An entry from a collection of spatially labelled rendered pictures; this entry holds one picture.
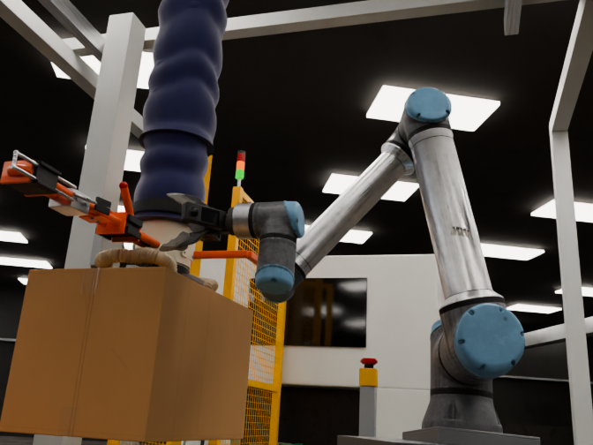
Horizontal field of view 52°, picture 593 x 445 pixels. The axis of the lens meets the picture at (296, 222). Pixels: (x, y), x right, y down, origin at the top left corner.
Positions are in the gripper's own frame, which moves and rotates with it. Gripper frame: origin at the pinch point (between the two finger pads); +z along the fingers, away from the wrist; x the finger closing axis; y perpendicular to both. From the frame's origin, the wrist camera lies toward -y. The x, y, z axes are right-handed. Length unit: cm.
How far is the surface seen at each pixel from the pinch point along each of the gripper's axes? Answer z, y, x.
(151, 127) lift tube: 17.4, 17.0, 36.6
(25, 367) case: 30.0, -3.4, -37.9
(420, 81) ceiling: -33, 395, 272
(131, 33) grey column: 110, 130, 162
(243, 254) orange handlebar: -10.7, 31.4, -0.4
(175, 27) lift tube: 13, 16, 72
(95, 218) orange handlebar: 13.1, -8.8, -1.7
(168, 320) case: -5.5, 0.4, -25.4
